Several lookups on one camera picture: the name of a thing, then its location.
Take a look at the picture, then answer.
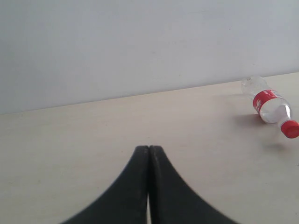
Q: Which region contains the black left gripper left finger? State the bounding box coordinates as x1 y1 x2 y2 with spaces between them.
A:
64 146 149 224

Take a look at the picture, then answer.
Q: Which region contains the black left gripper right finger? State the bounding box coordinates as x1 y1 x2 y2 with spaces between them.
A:
148 146 236 224

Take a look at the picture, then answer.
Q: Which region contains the clear bottle red label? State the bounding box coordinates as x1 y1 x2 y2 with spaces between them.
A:
241 77 299 139

